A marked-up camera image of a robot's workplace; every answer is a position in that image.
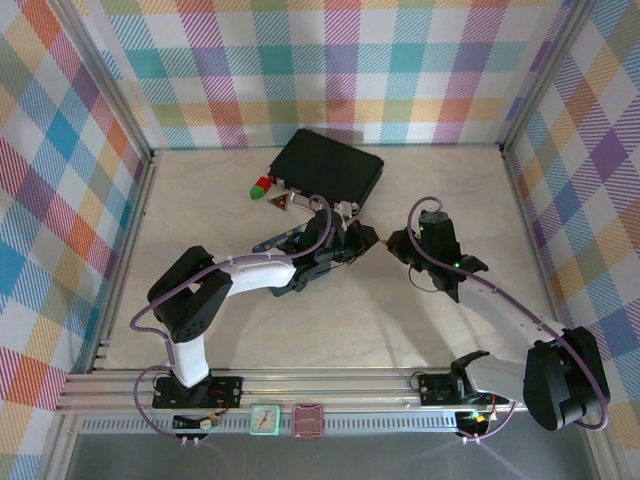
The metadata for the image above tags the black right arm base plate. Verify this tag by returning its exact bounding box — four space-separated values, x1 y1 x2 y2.
417 372 519 407

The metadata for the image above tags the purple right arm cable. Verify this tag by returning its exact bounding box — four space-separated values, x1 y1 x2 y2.
408 196 612 445

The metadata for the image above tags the aluminium side floor rail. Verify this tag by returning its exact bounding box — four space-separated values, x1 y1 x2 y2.
499 142 599 374
87 149 161 375

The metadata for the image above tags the red and green block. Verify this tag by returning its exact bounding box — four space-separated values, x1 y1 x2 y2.
248 175 274 201

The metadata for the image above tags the pink square container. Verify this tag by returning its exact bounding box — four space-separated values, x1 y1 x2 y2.
291 403 326 440

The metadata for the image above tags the aluminium corner post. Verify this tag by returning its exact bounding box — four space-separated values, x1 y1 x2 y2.
62 0 157 166
497 0 594 159

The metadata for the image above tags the aluminium frame leg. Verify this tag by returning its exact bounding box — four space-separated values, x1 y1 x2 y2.
42 412 84 480
577 409 619 480

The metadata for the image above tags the grey metal sheet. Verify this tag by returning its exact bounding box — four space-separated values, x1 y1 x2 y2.
64 432 601 480

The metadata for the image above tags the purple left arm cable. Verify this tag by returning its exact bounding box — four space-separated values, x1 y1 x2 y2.
130 193 337 446

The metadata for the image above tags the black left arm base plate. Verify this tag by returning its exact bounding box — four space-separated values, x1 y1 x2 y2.
151 374 246 412

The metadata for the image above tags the black briefcase with metal handle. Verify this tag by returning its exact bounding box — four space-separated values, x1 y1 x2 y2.
267 128 385 220

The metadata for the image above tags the starry night painted tin box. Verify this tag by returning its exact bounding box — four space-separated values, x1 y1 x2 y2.
252 224 311 300

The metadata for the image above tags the mint green square clock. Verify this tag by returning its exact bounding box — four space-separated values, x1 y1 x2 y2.
248 403 281 437

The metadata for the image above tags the perforated metal cable tray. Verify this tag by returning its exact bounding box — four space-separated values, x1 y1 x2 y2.
79 412 504 437

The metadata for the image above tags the thin aluminium rear floor rail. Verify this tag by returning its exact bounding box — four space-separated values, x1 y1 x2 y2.
149 143 506 153

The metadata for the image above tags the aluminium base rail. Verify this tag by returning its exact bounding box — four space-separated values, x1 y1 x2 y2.
54 368 604 415

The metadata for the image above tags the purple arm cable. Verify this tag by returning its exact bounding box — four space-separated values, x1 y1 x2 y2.
130 193 337 446
408 196 612 445

